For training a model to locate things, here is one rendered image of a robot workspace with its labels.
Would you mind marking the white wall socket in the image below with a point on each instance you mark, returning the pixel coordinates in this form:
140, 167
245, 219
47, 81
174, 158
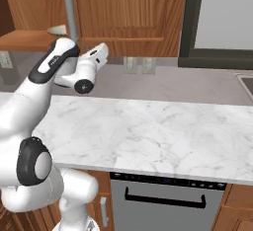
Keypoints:
5, 59
129, 65
148, 65

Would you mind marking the open wooden wall cabinet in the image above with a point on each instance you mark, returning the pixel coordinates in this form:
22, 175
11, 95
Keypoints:
29, 39

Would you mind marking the wooden base cabinet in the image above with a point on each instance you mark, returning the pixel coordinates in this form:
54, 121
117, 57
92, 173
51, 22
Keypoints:
235, 210

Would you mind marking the pale green bowl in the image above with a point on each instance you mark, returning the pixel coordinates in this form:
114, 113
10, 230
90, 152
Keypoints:
58, 29

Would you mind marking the wooden base cabinet door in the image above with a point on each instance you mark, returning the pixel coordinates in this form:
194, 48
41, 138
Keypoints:
105, 185

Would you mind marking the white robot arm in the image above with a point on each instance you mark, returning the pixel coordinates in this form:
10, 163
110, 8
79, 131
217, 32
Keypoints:
19, 116

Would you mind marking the dark framed window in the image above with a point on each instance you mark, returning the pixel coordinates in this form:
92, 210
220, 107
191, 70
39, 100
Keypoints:
224, 14

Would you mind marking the grey dishwasher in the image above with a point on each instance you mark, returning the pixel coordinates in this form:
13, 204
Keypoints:
164, 215

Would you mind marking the steel sink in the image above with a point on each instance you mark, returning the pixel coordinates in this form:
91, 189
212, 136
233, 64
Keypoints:
247, 83

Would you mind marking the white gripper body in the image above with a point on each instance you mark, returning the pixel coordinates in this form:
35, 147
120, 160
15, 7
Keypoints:
102, 50

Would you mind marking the wooden wall cabinet door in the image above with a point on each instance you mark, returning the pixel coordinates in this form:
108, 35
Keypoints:
131, 14

